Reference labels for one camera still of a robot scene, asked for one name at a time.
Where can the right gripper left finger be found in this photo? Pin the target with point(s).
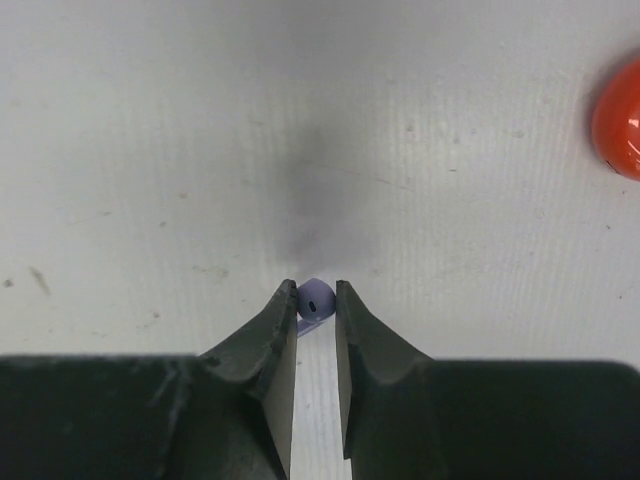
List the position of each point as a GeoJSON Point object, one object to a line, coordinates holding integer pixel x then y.
{"type": "Point", "coordinates": [224, 414]}

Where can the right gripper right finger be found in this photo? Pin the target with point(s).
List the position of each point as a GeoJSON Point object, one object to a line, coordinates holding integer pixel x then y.
{"type": "Point", "coordinates": [405, 415]}

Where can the purple earbud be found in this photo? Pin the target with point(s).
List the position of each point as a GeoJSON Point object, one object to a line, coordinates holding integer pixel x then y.
{"type": "Point", "coordinates": [315, 305]}

